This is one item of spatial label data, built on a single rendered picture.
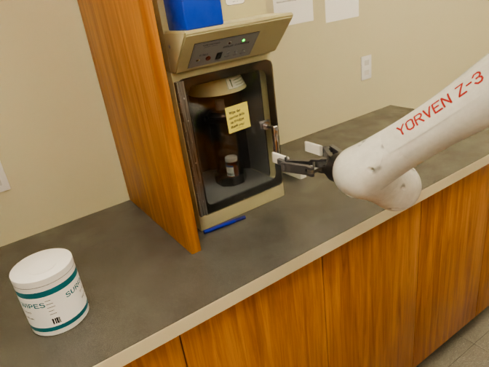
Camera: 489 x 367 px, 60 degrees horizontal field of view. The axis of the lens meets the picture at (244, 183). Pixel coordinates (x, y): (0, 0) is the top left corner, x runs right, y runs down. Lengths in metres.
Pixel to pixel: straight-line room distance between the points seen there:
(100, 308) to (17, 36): 0.83
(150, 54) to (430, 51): 1.91
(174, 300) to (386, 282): 0.78
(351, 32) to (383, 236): 1.07
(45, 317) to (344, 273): 0.82
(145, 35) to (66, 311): 0.63
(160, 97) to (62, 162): 0.60
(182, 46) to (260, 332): 0.76
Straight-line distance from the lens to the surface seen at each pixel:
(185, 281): 1.10
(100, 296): 1.14
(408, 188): 0.94
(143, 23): 1.01
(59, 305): 1.03
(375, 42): 2.28
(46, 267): 1.03
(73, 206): 1.58
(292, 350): 1.34
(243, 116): 1.24
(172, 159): 1.07
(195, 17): 1.04
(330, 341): 1.45
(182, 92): 1.14
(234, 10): 1.22
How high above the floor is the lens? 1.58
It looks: 24 degrees down
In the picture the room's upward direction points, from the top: 8 degrees counter-clockwise
